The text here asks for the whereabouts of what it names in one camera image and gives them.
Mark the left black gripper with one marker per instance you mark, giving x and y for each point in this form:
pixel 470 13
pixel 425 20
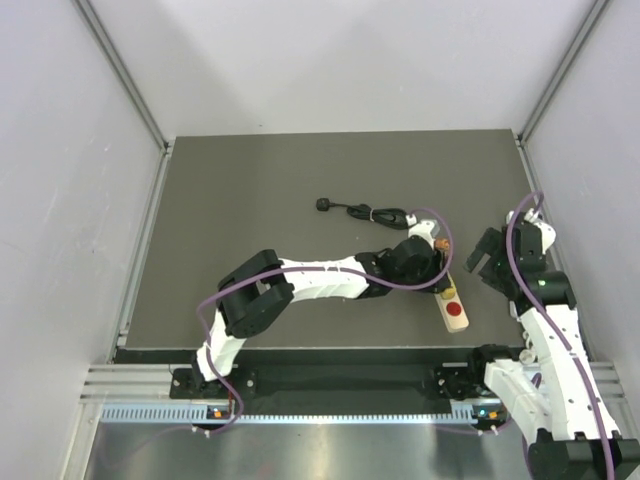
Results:
pixel 433 265

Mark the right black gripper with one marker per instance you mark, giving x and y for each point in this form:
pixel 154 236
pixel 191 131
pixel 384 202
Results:
pixel 491 244

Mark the red koi fish adapter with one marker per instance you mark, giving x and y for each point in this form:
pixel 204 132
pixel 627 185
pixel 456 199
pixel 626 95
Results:
pixel 442 244

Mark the white red power strip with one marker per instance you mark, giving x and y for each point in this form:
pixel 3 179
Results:
pixel 452 311

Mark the yellow USB charger plug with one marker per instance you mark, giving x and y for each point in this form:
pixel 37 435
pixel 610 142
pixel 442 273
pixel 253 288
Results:
pixel 448 293

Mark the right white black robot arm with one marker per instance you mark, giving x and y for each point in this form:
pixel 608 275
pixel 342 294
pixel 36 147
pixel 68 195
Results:
pixel 564 422

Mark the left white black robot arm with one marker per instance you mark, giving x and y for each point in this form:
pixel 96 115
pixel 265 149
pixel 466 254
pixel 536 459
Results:
pixel 254 295

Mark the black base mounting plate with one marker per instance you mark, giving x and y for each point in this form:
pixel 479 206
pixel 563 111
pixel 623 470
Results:
pixel 261 381

